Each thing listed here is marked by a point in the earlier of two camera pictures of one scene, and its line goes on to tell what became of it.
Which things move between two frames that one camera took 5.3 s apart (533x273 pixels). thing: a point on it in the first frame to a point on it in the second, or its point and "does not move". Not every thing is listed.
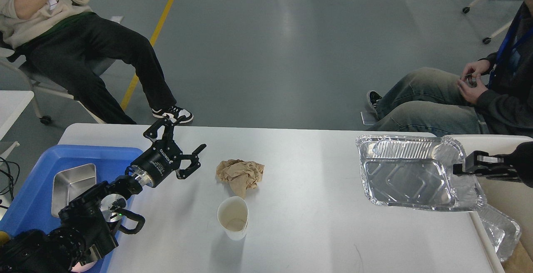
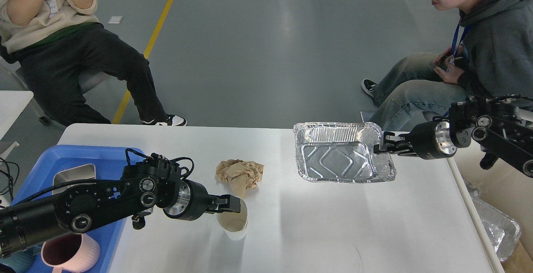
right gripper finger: x=476 y=160 to x=399 y=147
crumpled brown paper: x=240 y=175 does not move
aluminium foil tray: x=417 y=172 to x=340 y=152
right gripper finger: x=496 y=172 to x=389 y=138
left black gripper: x=165 y=155 to x=192 y=202
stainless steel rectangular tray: x=68 y=184 does not move
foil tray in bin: x=504 y=234 does not move
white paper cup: x=232 y=214 does not move
